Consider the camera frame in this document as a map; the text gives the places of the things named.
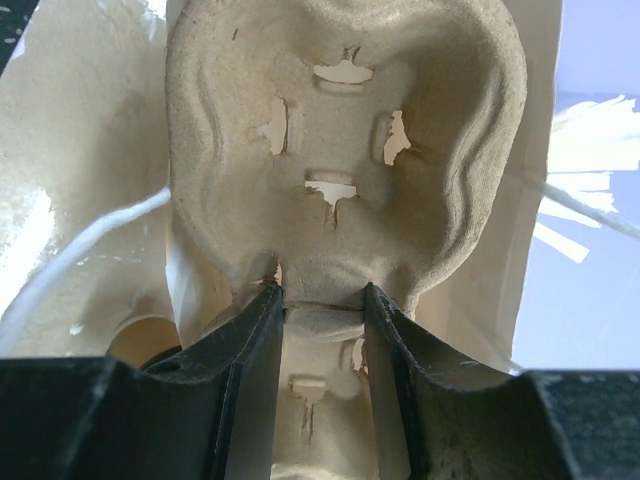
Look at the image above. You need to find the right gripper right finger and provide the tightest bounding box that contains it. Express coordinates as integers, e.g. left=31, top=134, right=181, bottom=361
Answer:
left=364, top=285, right=639, bottom=479

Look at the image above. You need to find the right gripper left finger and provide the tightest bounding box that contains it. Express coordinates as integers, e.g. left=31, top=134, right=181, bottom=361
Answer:
left=1, top=286, right=283, bottom=479

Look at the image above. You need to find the brown paper bag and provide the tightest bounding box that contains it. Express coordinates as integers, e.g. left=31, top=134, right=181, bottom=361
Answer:
left=0, top=0, right=566, bottom=376

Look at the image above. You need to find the brown paper coffee cup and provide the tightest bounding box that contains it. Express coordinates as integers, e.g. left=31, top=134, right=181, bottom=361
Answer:
left=107, top=315, right=181, bottom=367

